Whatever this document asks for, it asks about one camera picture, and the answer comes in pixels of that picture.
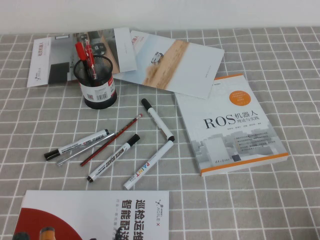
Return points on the white marker with barcode label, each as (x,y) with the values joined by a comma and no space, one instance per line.
(75,145)

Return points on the black mesh pen holder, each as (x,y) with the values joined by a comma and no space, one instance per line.
(100,100)

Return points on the silver grey pen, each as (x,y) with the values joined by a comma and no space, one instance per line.
(75,155)

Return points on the red transparent ballpoint pen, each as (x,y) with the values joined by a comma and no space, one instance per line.
(90,58)

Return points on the plain white marker black cap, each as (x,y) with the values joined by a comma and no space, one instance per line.
(157,120)

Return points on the red black striped pencil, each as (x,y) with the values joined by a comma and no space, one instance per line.
(130,124)

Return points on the white paint marker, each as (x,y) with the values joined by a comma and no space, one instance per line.
(150,163)

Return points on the brochure with desert photo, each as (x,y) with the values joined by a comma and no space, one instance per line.
(187,70)

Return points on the white board marker black cap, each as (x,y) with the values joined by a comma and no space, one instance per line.
(112,158)

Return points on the white orange ROS book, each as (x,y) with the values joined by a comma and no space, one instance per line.
(225,140)

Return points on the red cap marker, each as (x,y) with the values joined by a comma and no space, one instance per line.
(79,51)

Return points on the white red AgileX brochure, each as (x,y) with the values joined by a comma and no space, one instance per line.
(100,215)

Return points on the brochure with office photo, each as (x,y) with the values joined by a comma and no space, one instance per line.
(57,50)

